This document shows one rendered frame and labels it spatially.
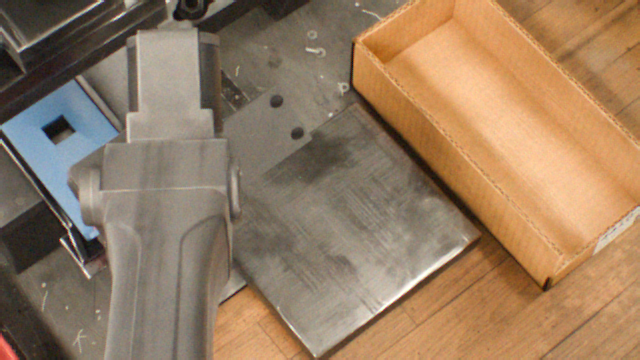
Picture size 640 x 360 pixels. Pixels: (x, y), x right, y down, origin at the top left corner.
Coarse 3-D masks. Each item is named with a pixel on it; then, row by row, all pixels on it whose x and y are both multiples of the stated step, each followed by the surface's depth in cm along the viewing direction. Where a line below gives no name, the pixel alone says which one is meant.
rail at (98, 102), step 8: (80, 80) 102; (88, 88) 101; (88, 96) 101; (96, 96) 101; (96, 104) 101; (104, 104) 101; (104, 112) 100; (112, 112) 100; (112, 120) 100; (120, 128) 100
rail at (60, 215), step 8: (0, 136) 99; (8, 144) 99; (8, 152) 99; (16, 152) 99; (16, 160) 98; (24, 168) 98; (32, 176) 98; (32, 184) 98; (40, 184) 97; (40, 192) 97; (48, 192) 97; (48, 200) 97; (48, 208) 98; (56, 208) 96; (56, 216) 96; (64, 216) 96; (64, 224) 96; (72, 224) 96
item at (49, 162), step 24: (48, 96) 101; (72, 96) 101; (24, 120) 100; (48, 120) 100; (72, 120) 100; (96, 120) 100; (24, 144) 99; (48, 144) 99; (72, 144) 99; (96, 144) 99; (48, 168) 98; (72, 216) 96
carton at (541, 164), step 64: (448, 0) 112; (384, 64) 113; (448, 64) 113; (512, 64) 111; (448, 128) 110; (512, 128) 110; (576, 128) 108; (512, 192) 107; (576, 192) 107; (512, 256) 104; (576, 256) 102
